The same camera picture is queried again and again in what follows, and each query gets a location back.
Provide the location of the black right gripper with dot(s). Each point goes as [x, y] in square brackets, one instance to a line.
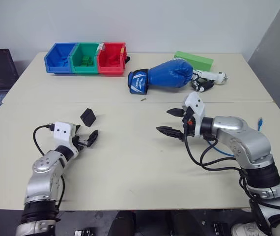
[189, 123]

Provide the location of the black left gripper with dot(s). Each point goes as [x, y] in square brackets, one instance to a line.
[77, 141]

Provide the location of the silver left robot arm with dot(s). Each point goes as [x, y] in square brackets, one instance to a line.
[45, 169]

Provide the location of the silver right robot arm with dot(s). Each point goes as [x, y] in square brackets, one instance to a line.
[240, 137]

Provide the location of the small black box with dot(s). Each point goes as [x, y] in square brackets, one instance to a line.
[88, 117]

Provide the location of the green rectangular box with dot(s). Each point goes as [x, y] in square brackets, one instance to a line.
[195, 60]

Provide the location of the black and white patterned item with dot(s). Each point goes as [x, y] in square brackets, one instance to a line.
[201, 86]

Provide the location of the blue boxing glove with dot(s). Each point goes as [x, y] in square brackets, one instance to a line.
[169, 75]

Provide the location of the white cylindrical device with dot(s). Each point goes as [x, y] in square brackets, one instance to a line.
[216, 76]

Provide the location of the green plastic bin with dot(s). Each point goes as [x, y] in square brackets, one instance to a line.
[77, 67]

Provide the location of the red plastic bin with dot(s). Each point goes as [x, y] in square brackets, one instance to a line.
[105, 68]

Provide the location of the green blocks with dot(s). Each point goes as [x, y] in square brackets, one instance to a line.
[86, 61]

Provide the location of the blue pieces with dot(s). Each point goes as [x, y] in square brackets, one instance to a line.
[62, 62]

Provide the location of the black object behind bins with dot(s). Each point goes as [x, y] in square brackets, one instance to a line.
[128, 59]

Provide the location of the red pieces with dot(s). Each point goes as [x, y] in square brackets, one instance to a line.
[114, 60]

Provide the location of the blue plastic bin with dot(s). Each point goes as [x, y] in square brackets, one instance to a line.
[56, 57]

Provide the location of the small black device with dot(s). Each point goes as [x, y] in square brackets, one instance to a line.
[83, 232]
[218, 229]

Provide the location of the white sneaker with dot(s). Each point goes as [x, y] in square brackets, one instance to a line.
[245, 228]

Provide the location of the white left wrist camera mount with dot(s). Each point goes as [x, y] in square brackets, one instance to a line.
[62, 132]

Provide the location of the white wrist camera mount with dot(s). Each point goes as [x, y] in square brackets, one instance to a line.
[196, 103]
[62, 132]

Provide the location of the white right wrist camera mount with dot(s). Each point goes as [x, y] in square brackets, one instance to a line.
[196, 103]

